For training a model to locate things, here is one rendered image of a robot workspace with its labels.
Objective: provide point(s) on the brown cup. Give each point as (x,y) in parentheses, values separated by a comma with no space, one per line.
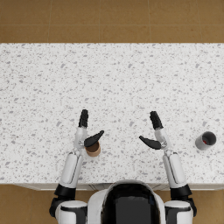
(93,148)

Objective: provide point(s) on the red berry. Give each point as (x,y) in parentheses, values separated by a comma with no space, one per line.
(205,142)

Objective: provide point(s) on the grey cup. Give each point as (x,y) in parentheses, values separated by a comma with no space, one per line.
(205,141)

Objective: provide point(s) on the robot body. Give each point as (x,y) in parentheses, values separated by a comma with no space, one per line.
(130,203)

